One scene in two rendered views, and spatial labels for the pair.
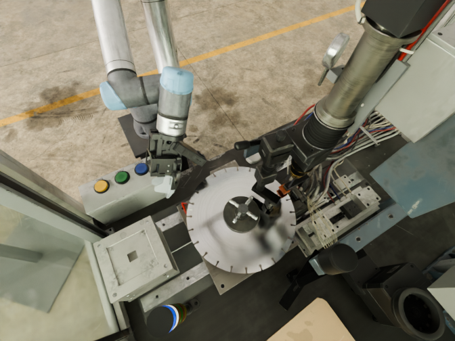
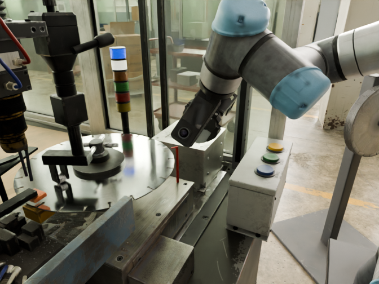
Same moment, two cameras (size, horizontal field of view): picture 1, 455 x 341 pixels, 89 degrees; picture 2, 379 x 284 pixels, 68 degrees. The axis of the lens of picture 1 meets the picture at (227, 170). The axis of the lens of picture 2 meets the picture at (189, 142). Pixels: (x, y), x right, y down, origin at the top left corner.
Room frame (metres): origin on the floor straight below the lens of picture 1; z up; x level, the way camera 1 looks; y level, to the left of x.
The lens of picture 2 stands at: (0.78, -0.15, 1.26)
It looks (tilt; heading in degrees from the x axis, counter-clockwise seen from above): 25 degrees down; 150
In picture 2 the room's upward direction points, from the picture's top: straight up
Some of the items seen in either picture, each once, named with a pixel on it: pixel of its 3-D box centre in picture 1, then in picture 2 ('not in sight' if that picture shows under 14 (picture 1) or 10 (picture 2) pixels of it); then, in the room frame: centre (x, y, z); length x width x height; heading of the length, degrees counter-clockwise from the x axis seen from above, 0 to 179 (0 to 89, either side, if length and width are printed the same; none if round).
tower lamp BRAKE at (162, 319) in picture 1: (162, 320); (118, 52); (-0.05, 0.09, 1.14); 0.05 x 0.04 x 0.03; 34
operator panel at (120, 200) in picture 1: (131, 189); (261, 182); (0.32, 0.35, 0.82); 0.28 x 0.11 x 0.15; 124
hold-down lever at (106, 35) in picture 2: (254, 148); (86, 42); (0.29, -0.06, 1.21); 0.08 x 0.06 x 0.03; 124
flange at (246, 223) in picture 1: (242, 212); (98, 158); (0.22, -0.05, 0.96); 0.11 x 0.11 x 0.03
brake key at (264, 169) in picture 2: (141, 169); (264, 172); (0.37, 0.30, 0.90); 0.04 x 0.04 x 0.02
